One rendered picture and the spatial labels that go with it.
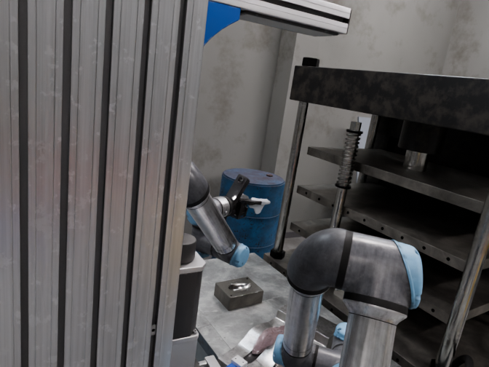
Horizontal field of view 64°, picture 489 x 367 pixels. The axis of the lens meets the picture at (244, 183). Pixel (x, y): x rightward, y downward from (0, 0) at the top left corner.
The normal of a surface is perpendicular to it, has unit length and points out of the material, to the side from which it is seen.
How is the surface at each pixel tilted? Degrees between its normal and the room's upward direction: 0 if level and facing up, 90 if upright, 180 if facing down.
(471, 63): 90
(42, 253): 90
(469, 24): 90
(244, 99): 90
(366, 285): 63
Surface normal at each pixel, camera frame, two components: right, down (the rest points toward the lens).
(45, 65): 0.47, 0.29
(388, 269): -0.17, -0.33
